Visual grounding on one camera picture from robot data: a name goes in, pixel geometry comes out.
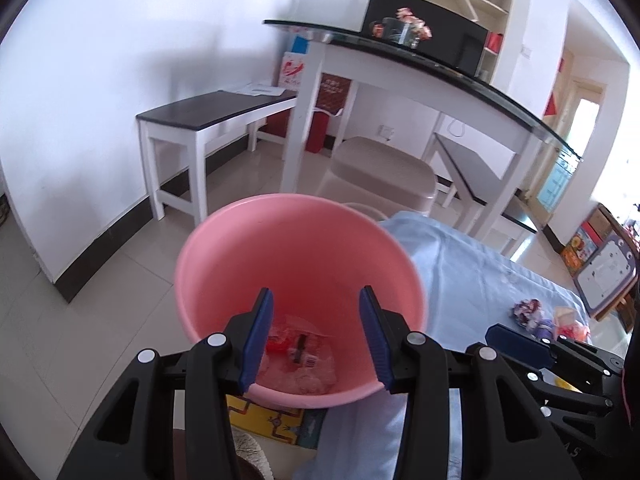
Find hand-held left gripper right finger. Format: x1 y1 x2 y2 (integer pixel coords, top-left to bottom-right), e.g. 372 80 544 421
359 285 583 480

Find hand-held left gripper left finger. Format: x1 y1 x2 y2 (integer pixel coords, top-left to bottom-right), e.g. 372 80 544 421
57 287 275 480

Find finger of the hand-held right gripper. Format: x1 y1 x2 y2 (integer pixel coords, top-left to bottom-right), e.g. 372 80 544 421
486 324 626 378
517 366 614 414

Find red patterned clothes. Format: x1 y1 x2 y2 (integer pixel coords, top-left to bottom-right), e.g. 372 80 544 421
509 298 546 329

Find pink wrapper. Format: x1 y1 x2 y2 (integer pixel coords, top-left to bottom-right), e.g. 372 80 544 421
552 307 591 344

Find clear plastic wrapper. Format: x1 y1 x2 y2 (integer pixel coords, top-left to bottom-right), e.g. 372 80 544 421
259 314 337 397

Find pink plastic basin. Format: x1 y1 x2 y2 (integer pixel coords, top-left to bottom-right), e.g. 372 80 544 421
174 193 427 409

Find light blue cloth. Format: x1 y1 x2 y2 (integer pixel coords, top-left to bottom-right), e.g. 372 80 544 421
295 210 632 480

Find yellow printed floor mat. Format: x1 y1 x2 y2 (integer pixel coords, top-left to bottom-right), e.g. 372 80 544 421
225 394 328 449

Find grey fuzzy cloth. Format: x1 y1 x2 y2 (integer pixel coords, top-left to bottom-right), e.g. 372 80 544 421
234 431 277 480

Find colourful picture box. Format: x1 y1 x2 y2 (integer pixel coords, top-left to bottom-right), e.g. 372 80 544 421
560 225 601 277

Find white drawing board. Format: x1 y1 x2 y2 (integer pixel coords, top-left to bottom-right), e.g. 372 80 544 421
572 237 640 319

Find turquoise door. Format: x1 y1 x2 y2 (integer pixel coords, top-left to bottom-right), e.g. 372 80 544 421
532 152 577 222

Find beige plastic stool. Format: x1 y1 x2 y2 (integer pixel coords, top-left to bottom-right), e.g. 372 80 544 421
327 136 439 221

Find short white bench dark top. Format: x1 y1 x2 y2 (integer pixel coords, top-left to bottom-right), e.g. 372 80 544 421
432 132 539 257

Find long white bench dark top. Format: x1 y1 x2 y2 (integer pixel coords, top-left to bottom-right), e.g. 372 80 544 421
136 90 301 221

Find white table with black top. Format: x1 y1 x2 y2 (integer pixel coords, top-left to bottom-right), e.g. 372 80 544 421
263 19 584 241

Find white papers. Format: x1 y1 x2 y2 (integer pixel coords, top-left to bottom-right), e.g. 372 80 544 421
232 81 287 97

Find dark red gift bag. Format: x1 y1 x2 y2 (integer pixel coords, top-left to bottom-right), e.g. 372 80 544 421
317 73 357 116

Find red and white box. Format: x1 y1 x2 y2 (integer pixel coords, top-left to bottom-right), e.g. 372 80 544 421
277 50 309 91

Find glass vase with flowers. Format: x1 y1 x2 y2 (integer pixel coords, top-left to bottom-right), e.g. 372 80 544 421
370 7 434 50

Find black television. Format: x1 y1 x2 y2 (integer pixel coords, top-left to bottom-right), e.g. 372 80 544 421
360 0 489 74

